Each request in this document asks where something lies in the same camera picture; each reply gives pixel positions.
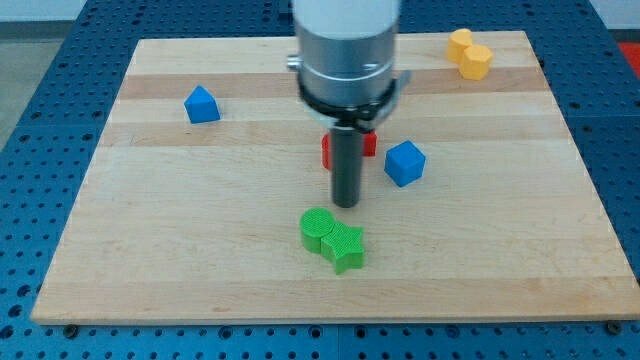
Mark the yellow hexagon block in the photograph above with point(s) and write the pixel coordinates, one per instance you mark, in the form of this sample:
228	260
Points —
475	62

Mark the green cylinder block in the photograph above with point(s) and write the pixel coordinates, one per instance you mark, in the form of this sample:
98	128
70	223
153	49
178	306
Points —
315	223

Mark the blue pentagon block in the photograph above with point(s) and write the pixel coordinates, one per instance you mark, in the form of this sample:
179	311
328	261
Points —
201	106

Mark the yellow heart block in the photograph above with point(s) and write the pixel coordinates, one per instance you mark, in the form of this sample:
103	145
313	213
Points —
458	41

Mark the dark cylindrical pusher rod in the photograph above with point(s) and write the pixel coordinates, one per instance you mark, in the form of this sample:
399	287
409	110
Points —
346	148

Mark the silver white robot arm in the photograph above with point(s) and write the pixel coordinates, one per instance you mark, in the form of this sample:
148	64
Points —
345	76

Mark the red block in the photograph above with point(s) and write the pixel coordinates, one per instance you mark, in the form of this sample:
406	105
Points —
369	148

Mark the green star block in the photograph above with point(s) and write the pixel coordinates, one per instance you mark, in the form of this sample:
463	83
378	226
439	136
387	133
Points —
343	247

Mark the blue cube block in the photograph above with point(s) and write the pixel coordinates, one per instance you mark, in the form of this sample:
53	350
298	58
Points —
404	163

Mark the wooden board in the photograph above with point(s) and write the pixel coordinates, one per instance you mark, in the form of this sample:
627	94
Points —
178	223

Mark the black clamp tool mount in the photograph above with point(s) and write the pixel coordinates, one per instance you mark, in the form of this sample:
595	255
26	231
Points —
363	118

